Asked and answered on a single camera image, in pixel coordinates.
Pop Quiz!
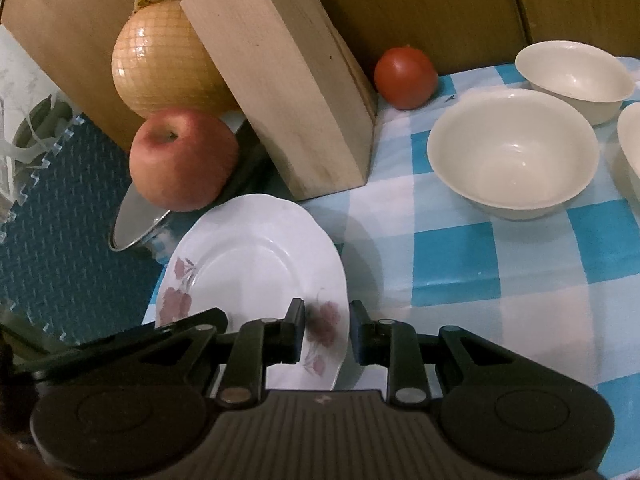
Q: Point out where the blue foam floor mat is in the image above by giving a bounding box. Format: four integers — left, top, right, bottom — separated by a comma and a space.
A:
0, 114, 172, 347

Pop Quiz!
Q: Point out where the wooden knife block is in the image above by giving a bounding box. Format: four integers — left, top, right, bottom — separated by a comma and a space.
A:
179, 0, 378, 201

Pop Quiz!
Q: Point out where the brown wooden cabinet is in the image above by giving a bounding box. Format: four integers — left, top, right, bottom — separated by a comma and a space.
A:
0, 0, 640, 153

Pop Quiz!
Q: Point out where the yellow netted pomelo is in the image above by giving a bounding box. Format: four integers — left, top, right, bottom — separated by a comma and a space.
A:
111, 0, 240, 121

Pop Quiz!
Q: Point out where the red apple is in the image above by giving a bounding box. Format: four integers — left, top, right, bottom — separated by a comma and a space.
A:
129, 107, 240, 213

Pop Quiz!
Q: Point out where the steel pot with lid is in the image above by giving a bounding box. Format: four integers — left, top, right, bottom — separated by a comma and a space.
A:
109, 119, 274, 263

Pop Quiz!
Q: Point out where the white floral plate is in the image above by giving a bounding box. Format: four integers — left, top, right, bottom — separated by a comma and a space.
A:
155, 193, 349, 392

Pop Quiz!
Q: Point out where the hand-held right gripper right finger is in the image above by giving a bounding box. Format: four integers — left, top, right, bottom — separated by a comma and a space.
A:
350, 300, 532, 406

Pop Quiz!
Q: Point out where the large cream bowl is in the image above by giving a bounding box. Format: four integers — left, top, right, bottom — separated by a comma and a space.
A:
427, 88, 600, 221

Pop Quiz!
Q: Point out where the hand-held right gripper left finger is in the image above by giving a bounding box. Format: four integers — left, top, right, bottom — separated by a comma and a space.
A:
84, 298, 306, 406

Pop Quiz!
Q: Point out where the blue white checkered tablecloth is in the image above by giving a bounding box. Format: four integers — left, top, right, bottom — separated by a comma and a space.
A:
142, 52, 640, 480

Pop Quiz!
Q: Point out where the red tomato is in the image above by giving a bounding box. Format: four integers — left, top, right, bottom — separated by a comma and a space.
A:
374, 45, 439, 111

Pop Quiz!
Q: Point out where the small cream bowl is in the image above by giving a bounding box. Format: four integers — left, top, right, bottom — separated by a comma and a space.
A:
514, 40, 636, 127
616, 102, 640, 196

